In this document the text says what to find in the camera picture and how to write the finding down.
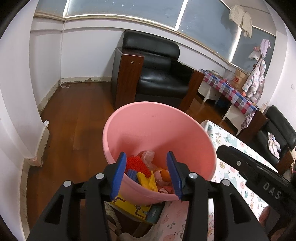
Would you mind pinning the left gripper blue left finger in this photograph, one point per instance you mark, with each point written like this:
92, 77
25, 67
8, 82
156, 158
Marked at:
113, 177

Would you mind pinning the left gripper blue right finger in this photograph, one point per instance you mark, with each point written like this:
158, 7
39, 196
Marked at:
178, 174

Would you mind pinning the blue foam net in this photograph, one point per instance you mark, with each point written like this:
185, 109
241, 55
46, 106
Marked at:
133, 175

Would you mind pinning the red foam net sleeve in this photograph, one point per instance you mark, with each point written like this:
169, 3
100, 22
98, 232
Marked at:
135, 163

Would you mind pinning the yellow foam net sleeve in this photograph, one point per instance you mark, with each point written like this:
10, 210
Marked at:
148, 183

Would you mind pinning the clear bubble wrap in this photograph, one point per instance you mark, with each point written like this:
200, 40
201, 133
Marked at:
147, 158

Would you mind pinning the right hand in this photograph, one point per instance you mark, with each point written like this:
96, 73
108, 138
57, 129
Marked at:
268, 219

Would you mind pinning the orange paper scrap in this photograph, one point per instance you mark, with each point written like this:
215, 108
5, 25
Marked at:
162, 177

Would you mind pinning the cloth on armchair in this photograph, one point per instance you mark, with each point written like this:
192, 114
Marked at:
273, 145

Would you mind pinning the yellow box under bucket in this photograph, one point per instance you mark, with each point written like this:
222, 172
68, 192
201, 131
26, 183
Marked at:
144, 213

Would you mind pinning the pink plastic bucket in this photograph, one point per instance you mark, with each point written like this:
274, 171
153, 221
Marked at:
152, 126

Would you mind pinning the black leather armchair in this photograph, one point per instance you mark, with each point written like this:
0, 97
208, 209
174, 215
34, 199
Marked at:
256, 137
146, 68

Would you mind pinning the white bench table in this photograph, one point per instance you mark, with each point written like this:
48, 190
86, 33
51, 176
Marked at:
222, 104

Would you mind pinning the checkered cloth on bench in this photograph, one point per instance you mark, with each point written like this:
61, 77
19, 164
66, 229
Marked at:
245, 106

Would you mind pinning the hanging floral jacket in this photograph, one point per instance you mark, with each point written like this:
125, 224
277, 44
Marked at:
254, 84

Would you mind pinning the brown paper bag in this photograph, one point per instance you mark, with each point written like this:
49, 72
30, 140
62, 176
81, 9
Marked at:
238, 80

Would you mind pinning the hanging beige shirt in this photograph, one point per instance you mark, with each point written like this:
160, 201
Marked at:
242, 19

